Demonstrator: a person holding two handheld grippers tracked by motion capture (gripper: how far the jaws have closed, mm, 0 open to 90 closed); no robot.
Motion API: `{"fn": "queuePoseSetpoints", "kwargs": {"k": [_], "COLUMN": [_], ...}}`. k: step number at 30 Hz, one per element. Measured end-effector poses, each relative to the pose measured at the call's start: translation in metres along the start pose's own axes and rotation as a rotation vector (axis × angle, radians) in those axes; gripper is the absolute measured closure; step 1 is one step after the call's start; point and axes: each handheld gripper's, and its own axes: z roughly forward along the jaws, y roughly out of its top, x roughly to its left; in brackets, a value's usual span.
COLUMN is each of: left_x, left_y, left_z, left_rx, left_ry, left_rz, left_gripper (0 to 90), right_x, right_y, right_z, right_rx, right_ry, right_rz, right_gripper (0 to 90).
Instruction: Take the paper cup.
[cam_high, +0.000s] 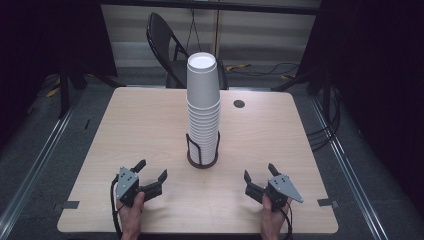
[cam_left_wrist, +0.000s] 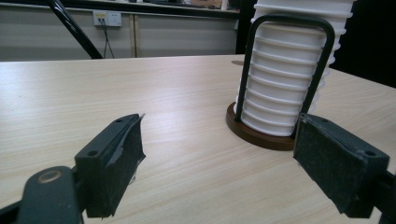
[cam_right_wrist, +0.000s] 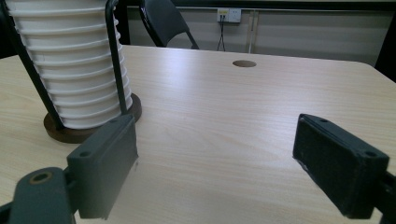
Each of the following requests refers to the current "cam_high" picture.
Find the wooden post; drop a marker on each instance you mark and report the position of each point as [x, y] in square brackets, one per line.
[217, 33]

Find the yellow tape strip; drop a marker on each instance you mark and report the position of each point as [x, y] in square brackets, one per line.
[238, 67]
[53, 92]

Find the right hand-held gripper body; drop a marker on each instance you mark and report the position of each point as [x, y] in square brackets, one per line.
[281, 186]

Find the person's right hand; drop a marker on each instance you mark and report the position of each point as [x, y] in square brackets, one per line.
[271, 221]

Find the black stand leg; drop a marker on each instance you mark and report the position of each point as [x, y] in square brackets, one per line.
[293, 81]
[64, 96]

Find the metal floor rail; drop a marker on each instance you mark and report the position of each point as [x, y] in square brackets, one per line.
[346, 166]
[31, 173]

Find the dark curtain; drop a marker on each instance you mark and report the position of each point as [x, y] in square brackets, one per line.
[43, 43]
[376, 83]

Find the person's left hand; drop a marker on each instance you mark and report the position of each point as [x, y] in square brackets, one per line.
[131, 218]

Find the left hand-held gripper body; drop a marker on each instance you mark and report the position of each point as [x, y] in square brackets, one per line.
[126, 183]

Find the black horizontal bar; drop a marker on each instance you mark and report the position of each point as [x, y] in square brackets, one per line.
[213, 6]

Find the stack of white paper cups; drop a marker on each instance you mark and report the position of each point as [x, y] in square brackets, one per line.
[203, 100]

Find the black folding chair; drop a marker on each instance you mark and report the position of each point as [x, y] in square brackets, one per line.
[160, 36]

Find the round dark table grommet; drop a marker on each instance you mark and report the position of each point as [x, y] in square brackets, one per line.
[239, 103]

